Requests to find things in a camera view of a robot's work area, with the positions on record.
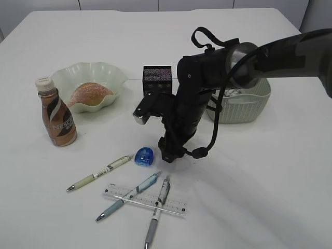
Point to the black mesh pen holder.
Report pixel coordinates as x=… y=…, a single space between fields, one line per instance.
x=157 y=79

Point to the light blue ballpoint pen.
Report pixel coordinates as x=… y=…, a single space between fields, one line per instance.
x=129 y=195

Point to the pale green wavy glass bowl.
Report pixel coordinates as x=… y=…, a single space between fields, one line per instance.
x=67 y=80

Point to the clear plastic ruler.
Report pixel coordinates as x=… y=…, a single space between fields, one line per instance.
x=147 y=199

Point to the grey patterned ballpoint pen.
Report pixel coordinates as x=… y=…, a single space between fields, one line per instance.
x=163 y=194

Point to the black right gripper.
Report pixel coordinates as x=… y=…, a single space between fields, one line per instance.
x=199 y=76

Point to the pale green woven plastic basket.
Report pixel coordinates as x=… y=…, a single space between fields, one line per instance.
x=247 y=106

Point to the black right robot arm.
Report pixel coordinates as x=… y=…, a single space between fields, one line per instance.
x=239 y=65

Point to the paper with brown strip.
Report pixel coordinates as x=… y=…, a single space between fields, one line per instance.
x=231 y=92

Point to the brown Nescafe coffee bottle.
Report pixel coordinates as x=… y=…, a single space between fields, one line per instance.
x=57 y=117

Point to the golden bread loaf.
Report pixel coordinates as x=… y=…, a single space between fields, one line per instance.
x=90 y=93

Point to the blue pencil sharpener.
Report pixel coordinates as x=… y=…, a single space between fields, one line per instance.
x=144 y=157

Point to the cream white ballpoint pen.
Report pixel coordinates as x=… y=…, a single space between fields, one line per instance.
x=105 y=170

